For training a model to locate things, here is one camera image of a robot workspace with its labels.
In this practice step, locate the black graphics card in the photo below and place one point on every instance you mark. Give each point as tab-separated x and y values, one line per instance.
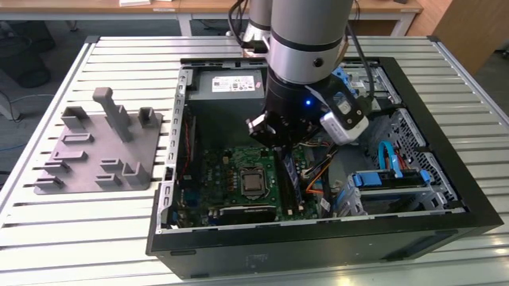
246	214

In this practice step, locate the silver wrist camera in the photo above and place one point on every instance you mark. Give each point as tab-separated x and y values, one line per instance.
343	134

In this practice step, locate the CPU socket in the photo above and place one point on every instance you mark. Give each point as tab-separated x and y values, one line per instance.
254	171

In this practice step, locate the black PC case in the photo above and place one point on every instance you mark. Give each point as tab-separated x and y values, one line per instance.
278	253

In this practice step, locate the green motherboard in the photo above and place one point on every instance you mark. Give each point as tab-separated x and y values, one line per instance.
214	169

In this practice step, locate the empty blue disk carrier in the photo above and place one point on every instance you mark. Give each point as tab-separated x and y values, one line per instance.
340	79

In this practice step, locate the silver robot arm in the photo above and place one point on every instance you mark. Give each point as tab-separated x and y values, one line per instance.
306	29

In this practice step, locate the wooden desk white legs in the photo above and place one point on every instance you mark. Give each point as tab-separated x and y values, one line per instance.
79	7

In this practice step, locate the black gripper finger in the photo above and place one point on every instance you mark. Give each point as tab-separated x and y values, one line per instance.
307	131
260	131

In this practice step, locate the grey metal disk bay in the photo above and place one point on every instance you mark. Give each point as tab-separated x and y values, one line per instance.
433	196

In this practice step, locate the wooden cabinet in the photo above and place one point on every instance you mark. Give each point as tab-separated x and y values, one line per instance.
473	29

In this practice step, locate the black office chair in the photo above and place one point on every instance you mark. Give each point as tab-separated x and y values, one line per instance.
28	59

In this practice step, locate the grey plastic parts rack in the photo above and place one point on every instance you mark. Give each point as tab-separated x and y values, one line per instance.
99	149

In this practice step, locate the hard disk in blue carrier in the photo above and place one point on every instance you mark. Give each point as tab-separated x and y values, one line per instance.
369	180

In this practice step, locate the silver CPU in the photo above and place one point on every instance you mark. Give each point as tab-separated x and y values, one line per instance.
254	182

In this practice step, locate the grey power supply unit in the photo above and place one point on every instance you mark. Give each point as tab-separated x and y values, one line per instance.
222	119

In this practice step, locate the small white box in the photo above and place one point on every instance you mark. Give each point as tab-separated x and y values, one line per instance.
135	3

